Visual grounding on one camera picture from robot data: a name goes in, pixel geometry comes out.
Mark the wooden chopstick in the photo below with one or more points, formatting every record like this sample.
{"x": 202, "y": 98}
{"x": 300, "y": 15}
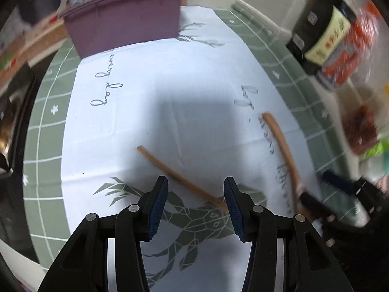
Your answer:
{"x": 185, "y": 182}

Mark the purple plastic utensil box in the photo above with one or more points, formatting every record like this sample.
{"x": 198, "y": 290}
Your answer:
{"x": 100, "y": 25}

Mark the wooden spoon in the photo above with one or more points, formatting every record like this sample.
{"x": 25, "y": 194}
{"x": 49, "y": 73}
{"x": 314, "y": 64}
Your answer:
{"x": 298, "y": 186}

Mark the green white table mat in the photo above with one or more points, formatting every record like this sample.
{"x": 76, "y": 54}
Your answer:
{"x": 194, "y": 102}

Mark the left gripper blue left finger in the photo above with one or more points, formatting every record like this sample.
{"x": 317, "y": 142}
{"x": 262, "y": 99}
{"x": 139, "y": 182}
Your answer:
{"x": 156, "y": 203}

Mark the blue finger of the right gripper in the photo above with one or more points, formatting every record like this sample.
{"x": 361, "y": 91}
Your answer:
{"x": 339, "y": 182}
{"x": 316, "y": 209}

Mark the black gas stove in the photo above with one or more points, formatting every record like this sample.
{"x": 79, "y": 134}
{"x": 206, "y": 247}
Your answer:
{"x": 13, "y": 107}

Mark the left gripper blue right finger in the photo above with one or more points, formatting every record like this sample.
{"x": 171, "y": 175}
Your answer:
{"x": 234, "y": 202}

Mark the dark soy sauce bottle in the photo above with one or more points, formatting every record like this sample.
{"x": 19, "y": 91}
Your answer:
{"x": 319, "y": 31}

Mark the yellow lid chili jar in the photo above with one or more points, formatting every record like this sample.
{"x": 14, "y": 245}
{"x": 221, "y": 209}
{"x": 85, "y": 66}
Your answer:
{"x": 359, "y": 125}

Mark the orange cap chili bottle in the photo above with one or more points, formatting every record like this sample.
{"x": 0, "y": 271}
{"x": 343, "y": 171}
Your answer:
{"x": 353, "y": 51}

